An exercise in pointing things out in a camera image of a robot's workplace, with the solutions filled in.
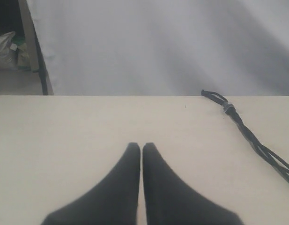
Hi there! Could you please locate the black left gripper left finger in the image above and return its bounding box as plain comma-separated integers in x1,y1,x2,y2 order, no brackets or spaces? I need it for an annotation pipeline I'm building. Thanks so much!
42,142,141,225

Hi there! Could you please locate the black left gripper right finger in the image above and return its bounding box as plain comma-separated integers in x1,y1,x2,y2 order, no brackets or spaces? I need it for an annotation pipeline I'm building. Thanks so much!
142,142,243,225

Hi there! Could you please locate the black stand pole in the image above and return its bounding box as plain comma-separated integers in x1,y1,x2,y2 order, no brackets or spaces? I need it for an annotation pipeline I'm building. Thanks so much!
33,30,49,96

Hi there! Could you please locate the grey backdrop cloth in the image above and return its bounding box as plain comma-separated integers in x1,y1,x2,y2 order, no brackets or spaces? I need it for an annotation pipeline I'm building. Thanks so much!
28,0,289,96

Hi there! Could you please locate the silver plastic bag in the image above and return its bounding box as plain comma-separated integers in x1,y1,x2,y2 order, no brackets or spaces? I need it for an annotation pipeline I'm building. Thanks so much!
0,31,17,70

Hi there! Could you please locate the green and white package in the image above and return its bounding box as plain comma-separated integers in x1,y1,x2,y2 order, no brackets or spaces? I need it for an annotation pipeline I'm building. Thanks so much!
12,35,31,71

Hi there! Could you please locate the grey metal cable ferrule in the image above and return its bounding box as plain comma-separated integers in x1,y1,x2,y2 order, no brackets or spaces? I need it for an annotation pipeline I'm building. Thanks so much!
222,102,235,114

